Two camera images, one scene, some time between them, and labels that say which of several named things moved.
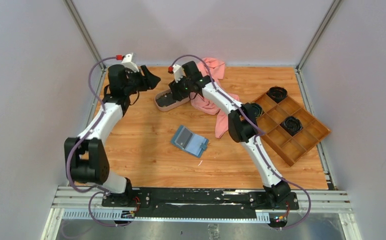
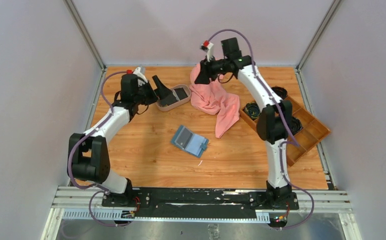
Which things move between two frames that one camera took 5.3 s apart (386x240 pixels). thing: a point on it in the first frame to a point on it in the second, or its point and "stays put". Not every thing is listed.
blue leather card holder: [193, 143] stays put
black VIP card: [184, 138] stays put
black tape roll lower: [291, 125] stays put
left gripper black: [149, 81] to [161, 91]
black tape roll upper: [277, 93] stays put
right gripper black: [176, 87] to [205, 73]
